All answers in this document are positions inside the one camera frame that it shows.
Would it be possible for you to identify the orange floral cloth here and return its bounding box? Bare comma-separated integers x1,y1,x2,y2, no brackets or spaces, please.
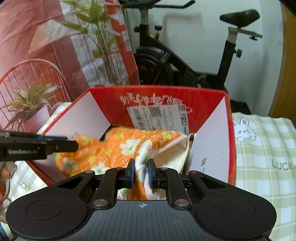
55,127,189,200

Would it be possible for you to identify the white shipping label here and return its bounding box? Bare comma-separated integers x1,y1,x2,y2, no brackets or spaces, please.
127,104,190,135

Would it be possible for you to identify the red cardboard box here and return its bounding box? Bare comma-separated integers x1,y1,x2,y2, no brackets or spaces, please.
26,85,237,186

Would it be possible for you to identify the red printed backdrop curtain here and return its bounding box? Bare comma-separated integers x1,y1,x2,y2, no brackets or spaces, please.
1,1,139,133

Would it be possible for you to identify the green checkered bunny blanket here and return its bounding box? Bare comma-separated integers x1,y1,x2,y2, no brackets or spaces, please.
0,101,296,241

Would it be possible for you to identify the black exercise bike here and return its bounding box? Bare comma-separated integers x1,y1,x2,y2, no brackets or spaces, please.
120,1,262,90

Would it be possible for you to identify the wooden door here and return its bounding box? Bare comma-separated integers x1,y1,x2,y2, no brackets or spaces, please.
268,1,295,124

